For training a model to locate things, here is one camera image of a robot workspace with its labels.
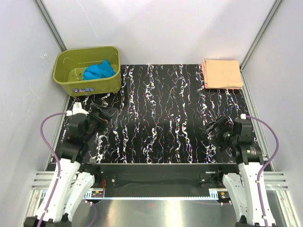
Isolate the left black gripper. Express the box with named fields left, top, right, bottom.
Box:
left=84, top=103, right=117, bottom=141

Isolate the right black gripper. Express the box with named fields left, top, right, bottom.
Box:
left=200, top=115, right=238, bottom=152

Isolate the blue t shirt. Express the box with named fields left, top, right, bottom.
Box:
left=83, top=60, right=116, bottom=80

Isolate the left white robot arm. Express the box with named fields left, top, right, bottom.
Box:
left=24, top=102, right=118, bottom=227

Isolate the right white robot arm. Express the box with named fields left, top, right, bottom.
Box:
left=201, top=114, right=276, bottom=227

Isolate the black marbled table mat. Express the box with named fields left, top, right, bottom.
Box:
left=66, top=64, right=249, bottom=164

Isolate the olive green plastic basket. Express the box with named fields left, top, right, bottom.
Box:
left=53, top=46, right=122, bottom=97

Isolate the folded peach t shirt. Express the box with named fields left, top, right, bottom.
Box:
left=202, top=59, right=243, bottom=89

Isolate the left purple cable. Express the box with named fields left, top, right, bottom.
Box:
left=35, top=112, right=68, bottom=227

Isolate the purple cable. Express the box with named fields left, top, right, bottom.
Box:
left=35, top=112, right=68, bottom=227
left=245, top=115, right=280, bottom=227

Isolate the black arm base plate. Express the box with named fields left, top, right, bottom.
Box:
left=81, top=163, right=239, bottom=188

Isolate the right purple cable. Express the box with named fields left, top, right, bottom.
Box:
left=245, top=115, right=280, bottom=227

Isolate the aluminium frame rail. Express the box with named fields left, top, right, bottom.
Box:
left=30, top=171, right=290, bottom=190

